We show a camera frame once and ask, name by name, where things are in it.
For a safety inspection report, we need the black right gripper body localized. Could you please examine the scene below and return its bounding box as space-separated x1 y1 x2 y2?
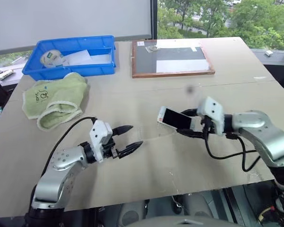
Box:
191 115 216 136

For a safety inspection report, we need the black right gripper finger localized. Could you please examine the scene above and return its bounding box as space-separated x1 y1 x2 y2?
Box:
176 128 207 140
179 108 199 117

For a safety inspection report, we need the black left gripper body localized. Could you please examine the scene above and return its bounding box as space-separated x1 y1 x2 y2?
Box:
102 136 120 159

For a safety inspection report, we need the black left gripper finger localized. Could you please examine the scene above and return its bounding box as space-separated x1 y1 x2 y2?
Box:
116 140 144 158
112 125 134 137

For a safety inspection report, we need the white smartphone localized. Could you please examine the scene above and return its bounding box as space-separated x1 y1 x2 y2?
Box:
157 106 197 131

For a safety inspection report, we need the clear plastic phone case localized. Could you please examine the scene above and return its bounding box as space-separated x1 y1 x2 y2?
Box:
136 122 178 143

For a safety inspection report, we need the white sheet on board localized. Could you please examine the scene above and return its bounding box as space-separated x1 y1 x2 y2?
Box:
156 59 209 74

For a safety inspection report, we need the wooden framed dark board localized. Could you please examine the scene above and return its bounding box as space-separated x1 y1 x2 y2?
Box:
131 39 216 79

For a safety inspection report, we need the green towel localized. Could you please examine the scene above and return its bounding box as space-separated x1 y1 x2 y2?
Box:
22 72 90 131

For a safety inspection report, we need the white paper sheet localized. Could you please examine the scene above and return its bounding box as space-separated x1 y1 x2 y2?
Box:
63 49 92 66

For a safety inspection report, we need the clear tape roll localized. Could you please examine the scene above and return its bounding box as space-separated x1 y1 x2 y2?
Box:
40 48 67 69

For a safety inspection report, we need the blue plastic bin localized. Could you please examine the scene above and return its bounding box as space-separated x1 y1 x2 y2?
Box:
22 35 117 81

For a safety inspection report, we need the white projection screen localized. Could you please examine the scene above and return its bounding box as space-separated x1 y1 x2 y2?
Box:
0 0 154 57

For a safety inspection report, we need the white power strip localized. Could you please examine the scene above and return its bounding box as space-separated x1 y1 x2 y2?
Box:
0 69 15 80

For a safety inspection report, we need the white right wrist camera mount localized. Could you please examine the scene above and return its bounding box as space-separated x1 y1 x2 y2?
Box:
196 96 226 137

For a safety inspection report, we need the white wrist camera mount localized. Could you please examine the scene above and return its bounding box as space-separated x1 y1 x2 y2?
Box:
196 96 226 137
89 120 114 163

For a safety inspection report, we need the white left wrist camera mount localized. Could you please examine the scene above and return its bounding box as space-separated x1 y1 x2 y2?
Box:
89 120 114 163

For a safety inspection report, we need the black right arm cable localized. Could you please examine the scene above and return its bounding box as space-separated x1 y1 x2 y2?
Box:
204 131 261 173

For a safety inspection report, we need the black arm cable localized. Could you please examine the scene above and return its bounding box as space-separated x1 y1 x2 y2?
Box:
204 131 261 173
41 116 97 176

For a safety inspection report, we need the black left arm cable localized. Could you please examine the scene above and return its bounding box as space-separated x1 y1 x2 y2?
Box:
41 116 97 176

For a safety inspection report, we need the black window frame post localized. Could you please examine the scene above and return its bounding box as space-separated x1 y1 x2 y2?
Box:
151 0 159 40

